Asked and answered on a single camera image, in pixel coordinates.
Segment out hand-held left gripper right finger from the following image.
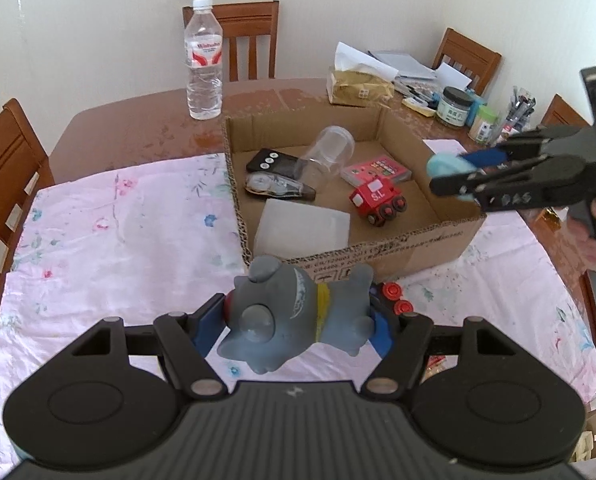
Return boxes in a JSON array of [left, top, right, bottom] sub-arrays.
[[360, 310, 524, 396]]

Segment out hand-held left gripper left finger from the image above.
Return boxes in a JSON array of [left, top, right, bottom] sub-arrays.
[[72, 296, 229, 398]]

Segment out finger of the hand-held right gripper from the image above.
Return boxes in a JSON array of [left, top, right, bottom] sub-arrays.
[[430, 155, 596, 213], [465, 126, 596, 170]]

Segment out light blue round disc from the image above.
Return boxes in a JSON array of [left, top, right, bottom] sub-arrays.
[[425, 152, 479, 204]]

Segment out grey rubber animal toy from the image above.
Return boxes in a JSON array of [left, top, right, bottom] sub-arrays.
[[217, 255, 379, 373]]

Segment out cardboard box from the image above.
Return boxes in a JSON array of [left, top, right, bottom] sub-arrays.
[[222, 105, 488, 281]]

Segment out person's right hand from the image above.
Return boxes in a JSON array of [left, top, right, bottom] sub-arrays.
[[568, 194, 596, 266]]

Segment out small container green lid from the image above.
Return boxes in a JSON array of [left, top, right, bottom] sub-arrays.
[[469, 106, 500, 142]]

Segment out wooden chair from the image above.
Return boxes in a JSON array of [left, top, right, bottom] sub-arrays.
[[542, 94, 593, 128], [183, 1, 280, 82], [432, 28, 503, 98], [0, 98, 56, 331]]

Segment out blue toy vehicle red wheels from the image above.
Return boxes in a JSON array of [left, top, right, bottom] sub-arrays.
[[368, 282, 416, 331]]

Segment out clear pen holder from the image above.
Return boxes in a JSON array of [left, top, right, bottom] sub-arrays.
[[500, 86, 538, 143]]

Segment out glass jar black lid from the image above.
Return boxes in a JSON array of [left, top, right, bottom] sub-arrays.
[[436, 86, 475, 127]]

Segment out flat yellow packet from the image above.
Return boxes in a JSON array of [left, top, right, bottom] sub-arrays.
[[402, 97, 436, 118]]

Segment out white envelope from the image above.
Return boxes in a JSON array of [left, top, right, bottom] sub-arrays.
[[435, 62, 471, 91]]

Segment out pink card box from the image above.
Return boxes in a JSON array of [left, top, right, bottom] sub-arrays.
[[340, 156, 413, 187]]

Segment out pink floral cloth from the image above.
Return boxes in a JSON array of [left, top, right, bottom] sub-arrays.
[[0, 137, 596, 471]]

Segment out red toy train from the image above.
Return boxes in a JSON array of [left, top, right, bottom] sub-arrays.
[[349, 176, 409, 227]]

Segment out stack of papers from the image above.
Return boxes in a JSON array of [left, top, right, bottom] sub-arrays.
[[368, 50, 439, 83]]

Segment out yellow tissue pack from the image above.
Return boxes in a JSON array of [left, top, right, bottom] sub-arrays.
[[326, 41, 396, 107]]

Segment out correction tape dispenser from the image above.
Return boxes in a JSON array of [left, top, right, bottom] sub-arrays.
[[244, 172, 317, 201]]

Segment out clear plastic jar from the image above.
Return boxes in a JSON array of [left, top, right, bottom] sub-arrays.
[[293, 126, 356, 191]]

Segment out clear water bottle red label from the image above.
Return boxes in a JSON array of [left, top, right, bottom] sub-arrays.
[[184, 0, 225, 121]]

